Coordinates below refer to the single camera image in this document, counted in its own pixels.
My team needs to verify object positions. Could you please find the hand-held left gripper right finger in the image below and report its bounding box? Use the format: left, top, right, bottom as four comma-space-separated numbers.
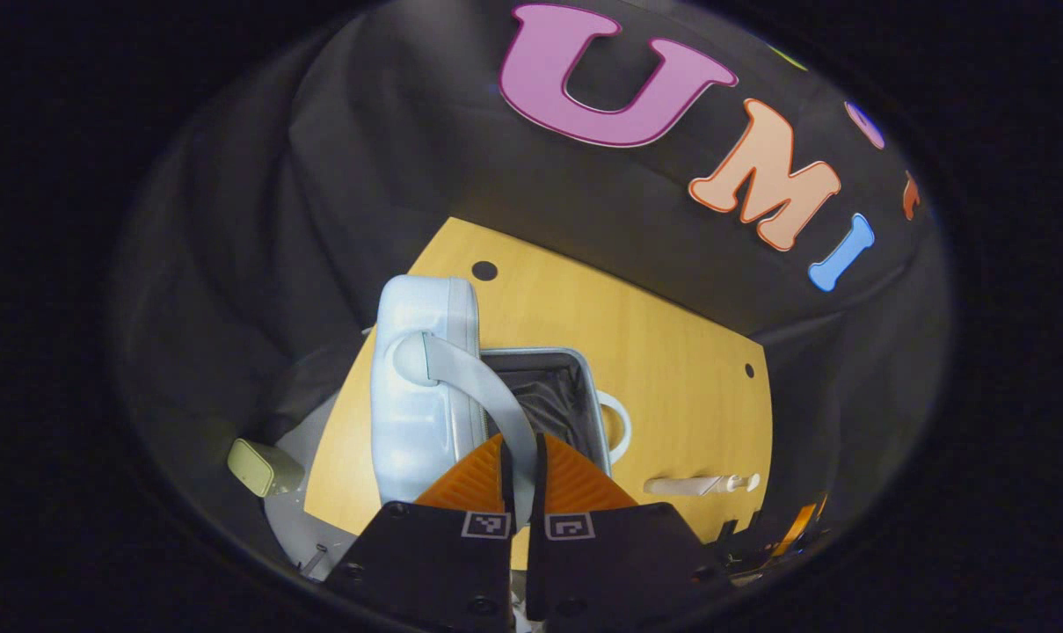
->
526, 431, 721, 632

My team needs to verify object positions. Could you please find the light grey round seat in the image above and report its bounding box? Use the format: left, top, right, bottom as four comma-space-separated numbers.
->
263, 391, 360, 581

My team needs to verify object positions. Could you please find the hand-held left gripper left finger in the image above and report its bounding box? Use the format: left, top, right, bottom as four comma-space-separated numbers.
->
320, 433, 516, 633

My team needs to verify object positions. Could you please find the white squeeze tube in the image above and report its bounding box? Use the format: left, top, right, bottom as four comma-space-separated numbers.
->
644, 475, 724, 498

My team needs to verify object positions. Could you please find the black backdrop cloth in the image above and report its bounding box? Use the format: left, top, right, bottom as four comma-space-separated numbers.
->
113, 0, 954, 564

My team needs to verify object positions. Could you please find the light blue suitcase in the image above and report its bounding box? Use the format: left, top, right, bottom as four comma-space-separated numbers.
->
368, 274, 633, 528

